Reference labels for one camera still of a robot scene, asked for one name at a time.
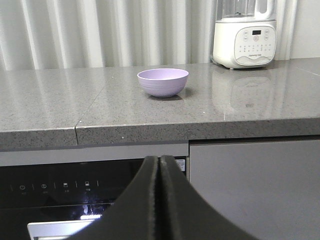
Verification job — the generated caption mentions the grey cabinet door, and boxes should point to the grey cabinet door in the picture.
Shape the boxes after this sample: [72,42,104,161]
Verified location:
[189,140,320,240]

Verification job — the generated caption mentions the black drawer sterilizer cabinet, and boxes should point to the black drawer sterilizer cabinet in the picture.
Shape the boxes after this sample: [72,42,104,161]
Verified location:
[0,156,189,240]

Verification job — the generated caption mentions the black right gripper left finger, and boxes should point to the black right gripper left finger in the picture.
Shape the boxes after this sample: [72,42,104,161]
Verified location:
[96,155,161,240]

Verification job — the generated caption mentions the white corrugated curtain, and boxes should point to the white corrugated curtain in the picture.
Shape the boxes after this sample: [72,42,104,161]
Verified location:
[0,0,320,71]

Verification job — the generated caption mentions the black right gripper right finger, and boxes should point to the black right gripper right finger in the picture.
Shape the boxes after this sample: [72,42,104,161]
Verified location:
[159,155,256,240]

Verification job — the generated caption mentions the purple plastic bowl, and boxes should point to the purple plastic bowl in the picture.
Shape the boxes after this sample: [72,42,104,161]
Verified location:
[137,68,189,98]

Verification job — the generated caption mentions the white blender appliance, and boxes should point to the white blender appliance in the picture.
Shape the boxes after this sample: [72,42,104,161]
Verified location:
[211,0,277,69]

